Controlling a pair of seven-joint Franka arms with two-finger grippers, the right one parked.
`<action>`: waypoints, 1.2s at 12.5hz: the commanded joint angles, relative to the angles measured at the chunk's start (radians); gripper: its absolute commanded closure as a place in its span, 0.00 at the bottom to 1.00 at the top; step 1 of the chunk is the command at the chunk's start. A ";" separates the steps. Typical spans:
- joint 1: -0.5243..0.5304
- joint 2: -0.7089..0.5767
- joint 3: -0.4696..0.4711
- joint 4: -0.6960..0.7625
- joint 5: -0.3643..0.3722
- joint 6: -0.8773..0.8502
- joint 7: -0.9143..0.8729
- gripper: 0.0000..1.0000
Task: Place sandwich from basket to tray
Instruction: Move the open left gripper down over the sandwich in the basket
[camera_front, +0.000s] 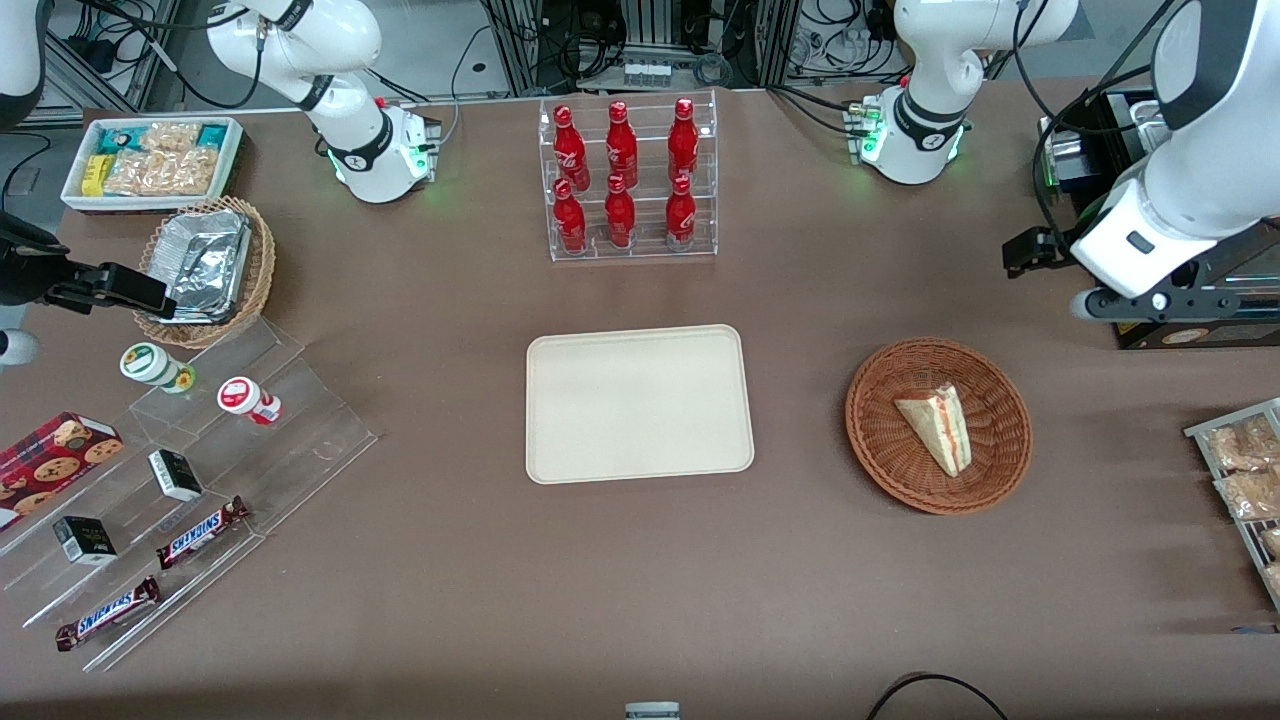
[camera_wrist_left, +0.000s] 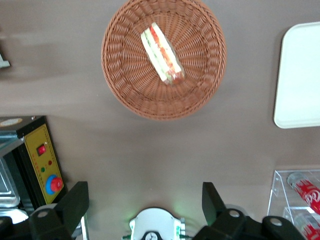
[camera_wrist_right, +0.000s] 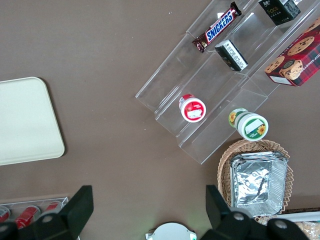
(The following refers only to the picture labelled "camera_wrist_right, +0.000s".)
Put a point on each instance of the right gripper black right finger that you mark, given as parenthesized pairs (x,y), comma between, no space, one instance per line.
(222,220)

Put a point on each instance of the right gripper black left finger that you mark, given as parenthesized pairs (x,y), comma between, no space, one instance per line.
(75,212)

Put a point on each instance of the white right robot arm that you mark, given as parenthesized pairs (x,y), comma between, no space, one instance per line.
(170,232)

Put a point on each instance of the light wicker basket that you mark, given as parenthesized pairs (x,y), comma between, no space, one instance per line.
(225,170)

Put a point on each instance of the cream rectangular tray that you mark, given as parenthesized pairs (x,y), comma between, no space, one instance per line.
(25,120)

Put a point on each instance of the clear acrylic bottle rack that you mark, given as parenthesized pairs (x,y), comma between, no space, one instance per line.
(63,201)

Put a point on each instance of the red cola bottle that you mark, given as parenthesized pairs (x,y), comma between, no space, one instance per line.
(3,215)
(53,207)
(27,215)

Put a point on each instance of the aluminium foil container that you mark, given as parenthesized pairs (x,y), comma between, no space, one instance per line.
(255,185)

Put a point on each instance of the white snack bin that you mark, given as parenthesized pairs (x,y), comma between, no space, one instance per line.
(307,217)

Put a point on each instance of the clear acrylic stepped stand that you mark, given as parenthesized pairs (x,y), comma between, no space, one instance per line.
(190,140)

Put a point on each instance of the clear cracker snack bag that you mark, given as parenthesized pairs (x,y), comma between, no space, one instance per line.
(310,228)

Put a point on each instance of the green lid sunflower cup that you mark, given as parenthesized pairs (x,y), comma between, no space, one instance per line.
(252,126)

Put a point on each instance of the red lid yogurt cup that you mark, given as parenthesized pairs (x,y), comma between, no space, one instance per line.
(192,110)

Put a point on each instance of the black box white label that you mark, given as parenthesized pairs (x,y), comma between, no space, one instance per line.
(231,55)

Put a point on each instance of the red tartan cookie box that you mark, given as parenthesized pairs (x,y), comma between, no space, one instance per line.
(297,57)

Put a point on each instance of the Snickers chocolate bar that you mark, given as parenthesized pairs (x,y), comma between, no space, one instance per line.
(220,27)

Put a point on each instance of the black box gold lettering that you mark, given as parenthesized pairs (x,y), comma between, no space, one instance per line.
(277,11)

